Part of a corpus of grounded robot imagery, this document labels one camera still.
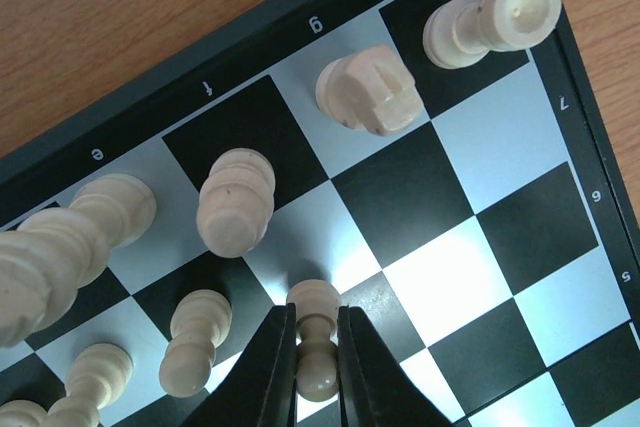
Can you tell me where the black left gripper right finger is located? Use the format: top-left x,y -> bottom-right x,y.
338,306 -> 452,426

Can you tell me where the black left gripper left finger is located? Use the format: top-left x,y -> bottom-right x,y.
184,305 -> 297,427

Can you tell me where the light wooden pawn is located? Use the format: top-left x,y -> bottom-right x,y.
0,400 -> 47,427
42,343 -> 133,427
286,279 -> 341,402
159,289 -> 232,398

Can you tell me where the light wooden chess piece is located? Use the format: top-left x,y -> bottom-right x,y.
315,44 -> 424,136
196,148 -> 276,258
1,174 -> 157,348

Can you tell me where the light wooden rook piece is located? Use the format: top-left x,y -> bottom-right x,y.
422,0 -> 562,70

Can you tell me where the black and grey chessboard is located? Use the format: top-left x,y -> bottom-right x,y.
1,0 -> 639,426

